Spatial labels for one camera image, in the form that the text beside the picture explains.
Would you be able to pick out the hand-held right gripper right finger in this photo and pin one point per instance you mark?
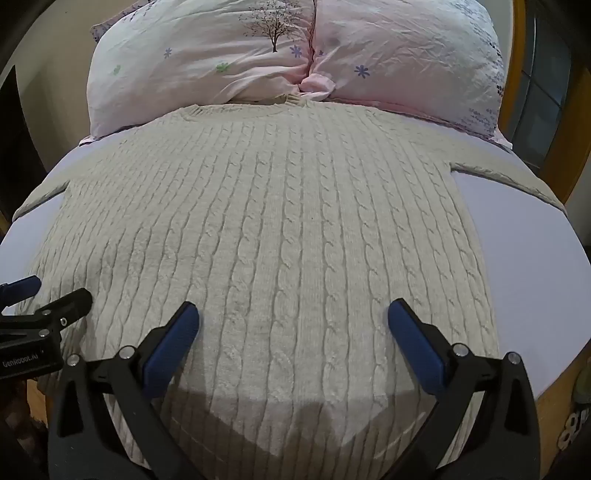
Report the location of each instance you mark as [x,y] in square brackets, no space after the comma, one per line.
[418,346]

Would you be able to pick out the window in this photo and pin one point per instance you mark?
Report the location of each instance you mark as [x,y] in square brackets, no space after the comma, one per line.
[554,78]

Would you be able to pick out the wooden bed frame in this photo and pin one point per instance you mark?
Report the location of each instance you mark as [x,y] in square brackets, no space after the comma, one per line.
[561,152]

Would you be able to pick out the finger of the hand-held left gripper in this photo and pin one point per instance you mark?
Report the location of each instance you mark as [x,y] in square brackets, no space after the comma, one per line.
[18,287]
[64,307]

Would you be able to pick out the lavender bed sheet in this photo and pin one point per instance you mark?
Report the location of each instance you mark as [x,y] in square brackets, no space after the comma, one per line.
[503,240]

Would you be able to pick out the pink floral pillow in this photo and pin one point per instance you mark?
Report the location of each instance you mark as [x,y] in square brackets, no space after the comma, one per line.
[415,55]
[198,60]

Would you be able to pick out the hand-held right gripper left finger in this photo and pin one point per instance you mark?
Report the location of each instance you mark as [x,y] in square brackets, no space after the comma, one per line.
[171,345]

